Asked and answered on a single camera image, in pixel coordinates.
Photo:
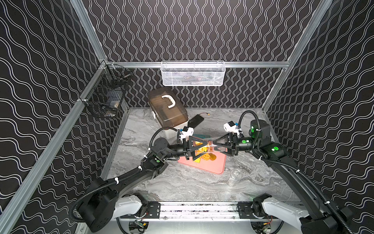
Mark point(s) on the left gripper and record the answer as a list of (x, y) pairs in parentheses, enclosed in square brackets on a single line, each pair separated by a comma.
[(186, 147)]

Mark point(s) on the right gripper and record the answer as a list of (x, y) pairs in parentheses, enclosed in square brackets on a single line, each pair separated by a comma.
[(232, 140)]

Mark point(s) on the pretzel shaped cookie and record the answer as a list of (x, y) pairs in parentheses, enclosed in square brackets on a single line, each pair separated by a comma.
[(206, 157)]

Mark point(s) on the brown round cookie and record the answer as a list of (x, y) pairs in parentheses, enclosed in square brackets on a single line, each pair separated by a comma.
[(212, 157)]

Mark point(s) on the clear jar dark cookies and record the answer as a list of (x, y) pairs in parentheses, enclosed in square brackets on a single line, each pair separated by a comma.
[(208, 148)]

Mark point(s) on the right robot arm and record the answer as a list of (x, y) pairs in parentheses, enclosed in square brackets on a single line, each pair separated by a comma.
[(320, 214)]

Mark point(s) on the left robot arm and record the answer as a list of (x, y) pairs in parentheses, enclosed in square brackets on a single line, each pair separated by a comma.
[(100, 203)]

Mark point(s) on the teal utility knife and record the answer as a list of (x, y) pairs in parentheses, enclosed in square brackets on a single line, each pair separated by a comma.
[(202, 136)]

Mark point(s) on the pink plastic tray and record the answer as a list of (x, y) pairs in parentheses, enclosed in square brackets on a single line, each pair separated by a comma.
[(217, 166)]

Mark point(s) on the black battery pack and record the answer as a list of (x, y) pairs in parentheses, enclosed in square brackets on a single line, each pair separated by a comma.
[(195, 121)]

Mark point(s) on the white box brown lid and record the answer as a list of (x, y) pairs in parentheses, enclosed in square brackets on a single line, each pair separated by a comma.
[(167, 108)]

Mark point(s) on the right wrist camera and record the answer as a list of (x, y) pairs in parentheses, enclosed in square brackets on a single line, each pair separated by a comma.
[(231, 127)]

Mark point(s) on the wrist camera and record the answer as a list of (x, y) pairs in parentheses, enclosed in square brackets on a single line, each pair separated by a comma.
[(185, 133), (231, 127)]

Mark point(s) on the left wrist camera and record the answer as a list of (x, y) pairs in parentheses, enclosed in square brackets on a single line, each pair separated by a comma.
[(185, 133)]

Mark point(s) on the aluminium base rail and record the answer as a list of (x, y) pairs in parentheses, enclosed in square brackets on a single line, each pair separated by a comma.
[(132, 208)]

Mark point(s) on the white mesh wall basket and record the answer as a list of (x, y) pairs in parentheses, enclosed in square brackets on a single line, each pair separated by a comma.
[(193, 73)]

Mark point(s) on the black wire wall basket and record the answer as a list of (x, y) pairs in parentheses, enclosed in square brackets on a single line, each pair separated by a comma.
[(105, 99)]

